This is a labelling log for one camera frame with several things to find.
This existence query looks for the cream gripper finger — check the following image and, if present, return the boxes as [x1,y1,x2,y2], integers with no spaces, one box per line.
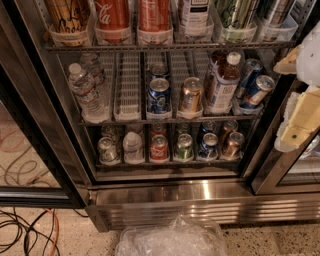
[274,86,320,152]
[273,46,300,75]

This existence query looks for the red coke can front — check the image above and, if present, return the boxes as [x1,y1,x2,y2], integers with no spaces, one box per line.
[95,0,130,43]

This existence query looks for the red coke can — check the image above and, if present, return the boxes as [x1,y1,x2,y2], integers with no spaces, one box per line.
[95,0,130,43]
[139,0,170,32]
[150,135,168,161]

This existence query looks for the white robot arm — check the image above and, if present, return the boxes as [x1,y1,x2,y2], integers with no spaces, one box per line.
[273,22,320,152]

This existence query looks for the blue red bull can front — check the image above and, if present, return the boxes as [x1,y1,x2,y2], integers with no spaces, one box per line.
[240,75,275,109]

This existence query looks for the silver can top shelf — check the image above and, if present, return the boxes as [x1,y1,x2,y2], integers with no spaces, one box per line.
[258,0,296,28]

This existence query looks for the copper can bottom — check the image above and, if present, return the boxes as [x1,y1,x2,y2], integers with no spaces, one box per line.
[222,132,245,159]

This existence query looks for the blue can bottom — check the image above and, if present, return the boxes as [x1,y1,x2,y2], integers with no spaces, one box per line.
[198,133,218,160]

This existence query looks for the gold can middle shelf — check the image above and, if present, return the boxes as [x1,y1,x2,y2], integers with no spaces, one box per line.
[178,77,203,112]

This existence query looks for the white label bottle top shelf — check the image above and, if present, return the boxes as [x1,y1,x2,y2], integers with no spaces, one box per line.
[178,0,210,36]

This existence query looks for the dark can behind pepsi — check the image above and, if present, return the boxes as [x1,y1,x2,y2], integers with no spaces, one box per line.
[148,63,170,80]

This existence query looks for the blue pepsi can front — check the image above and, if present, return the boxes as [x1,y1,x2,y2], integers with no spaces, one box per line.
[147,78,171,114]

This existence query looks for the red coke can bottom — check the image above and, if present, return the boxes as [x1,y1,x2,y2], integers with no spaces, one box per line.
[150,135,168,161]

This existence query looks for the stainless steel fridge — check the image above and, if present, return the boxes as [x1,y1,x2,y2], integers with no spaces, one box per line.
[0,0,319,232]

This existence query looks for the empty white shelf tray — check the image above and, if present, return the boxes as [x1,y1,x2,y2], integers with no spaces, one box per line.
[113,53,141,121]

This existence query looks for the silver green can bottom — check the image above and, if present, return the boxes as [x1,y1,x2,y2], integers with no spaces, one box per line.
[97,137,119,165]

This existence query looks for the left glass fridge door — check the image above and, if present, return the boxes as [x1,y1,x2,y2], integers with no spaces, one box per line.
[0,66,85,209]

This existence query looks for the clear plastic bag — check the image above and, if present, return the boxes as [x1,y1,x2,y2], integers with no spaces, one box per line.
[115,215,227,256]

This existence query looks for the rear clear water bottle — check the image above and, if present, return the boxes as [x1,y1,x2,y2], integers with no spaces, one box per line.
[80,53,107,100]

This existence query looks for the clear water bottle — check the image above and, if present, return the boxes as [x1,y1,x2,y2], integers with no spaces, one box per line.
[80,53,107,100]
[68,63,107,124]

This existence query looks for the front clear water bottle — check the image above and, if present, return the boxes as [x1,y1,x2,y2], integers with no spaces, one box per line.
[68,63,107,124]

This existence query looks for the orange cable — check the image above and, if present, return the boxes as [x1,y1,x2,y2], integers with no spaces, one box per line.
[43,208,61,256]

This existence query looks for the black cables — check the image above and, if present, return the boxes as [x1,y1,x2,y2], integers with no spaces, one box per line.
[0,207,61,256]

